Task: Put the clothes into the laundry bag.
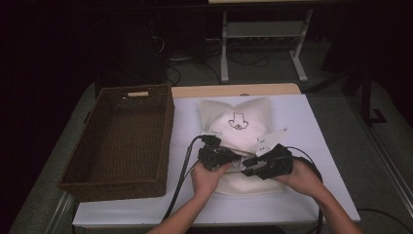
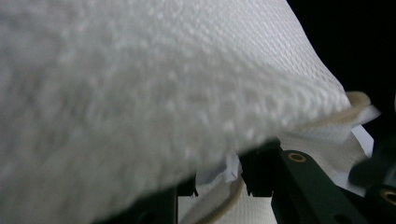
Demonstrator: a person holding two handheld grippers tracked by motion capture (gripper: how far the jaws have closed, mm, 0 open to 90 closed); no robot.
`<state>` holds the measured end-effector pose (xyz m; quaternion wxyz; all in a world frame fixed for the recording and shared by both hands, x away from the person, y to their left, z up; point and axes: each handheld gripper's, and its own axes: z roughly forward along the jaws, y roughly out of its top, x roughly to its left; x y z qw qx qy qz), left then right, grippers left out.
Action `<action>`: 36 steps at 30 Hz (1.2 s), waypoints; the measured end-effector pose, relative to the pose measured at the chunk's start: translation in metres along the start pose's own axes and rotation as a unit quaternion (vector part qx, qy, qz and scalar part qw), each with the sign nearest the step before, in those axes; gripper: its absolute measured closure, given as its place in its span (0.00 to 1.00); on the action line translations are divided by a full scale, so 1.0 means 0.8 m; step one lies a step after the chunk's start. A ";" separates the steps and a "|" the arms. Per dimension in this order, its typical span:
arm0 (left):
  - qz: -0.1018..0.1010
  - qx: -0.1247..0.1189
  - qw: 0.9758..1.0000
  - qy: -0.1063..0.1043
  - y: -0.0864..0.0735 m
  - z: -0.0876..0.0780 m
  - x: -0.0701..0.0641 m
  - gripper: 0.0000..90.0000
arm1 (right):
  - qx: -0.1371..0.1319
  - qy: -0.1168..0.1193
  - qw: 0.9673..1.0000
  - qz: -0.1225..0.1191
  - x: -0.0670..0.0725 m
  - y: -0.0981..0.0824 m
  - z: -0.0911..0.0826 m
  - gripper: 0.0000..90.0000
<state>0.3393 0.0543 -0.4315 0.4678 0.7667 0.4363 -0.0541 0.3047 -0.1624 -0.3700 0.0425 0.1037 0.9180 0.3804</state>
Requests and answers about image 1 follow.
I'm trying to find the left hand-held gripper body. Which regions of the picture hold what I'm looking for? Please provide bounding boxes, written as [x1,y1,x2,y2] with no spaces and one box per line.
[197,131,244,173]

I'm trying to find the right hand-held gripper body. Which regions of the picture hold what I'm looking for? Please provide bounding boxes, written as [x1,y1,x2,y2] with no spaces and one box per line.
[251,127,295,180]

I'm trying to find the cream drawstring bag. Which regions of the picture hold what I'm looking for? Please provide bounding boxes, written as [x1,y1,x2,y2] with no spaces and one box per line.
[197,96,289,197]

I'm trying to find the brown wicker basket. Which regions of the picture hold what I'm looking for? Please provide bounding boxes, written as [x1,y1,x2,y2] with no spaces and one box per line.
[57,84,175,203]

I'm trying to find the person's left hand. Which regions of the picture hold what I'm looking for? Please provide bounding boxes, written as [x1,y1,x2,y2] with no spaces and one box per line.
[190,160,232,200]

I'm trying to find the person's right hand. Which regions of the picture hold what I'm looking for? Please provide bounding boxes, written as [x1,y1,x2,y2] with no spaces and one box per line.
[274,158,323,199]

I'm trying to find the white board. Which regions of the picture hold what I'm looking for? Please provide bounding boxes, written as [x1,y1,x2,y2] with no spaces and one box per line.
[72,94,361,227]

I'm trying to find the dark metal stand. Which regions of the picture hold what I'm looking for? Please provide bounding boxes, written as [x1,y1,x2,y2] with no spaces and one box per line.
[342,64,388,127]

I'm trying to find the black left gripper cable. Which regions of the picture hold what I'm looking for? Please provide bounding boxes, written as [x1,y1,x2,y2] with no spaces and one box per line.
[161,135,208,222]

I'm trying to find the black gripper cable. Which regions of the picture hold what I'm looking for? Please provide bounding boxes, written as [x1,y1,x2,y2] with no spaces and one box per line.
[161,135,208,222]
[285,145,413,234]

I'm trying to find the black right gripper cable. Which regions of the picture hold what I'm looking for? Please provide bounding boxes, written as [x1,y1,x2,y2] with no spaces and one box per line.
[285,145,413,234]

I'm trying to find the black floor cables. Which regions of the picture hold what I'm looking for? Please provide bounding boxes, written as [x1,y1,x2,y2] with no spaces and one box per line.
[165,45,272,86]

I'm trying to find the white metal desk frame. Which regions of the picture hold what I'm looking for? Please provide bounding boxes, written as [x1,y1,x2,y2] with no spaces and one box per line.
[219,9,316,85]

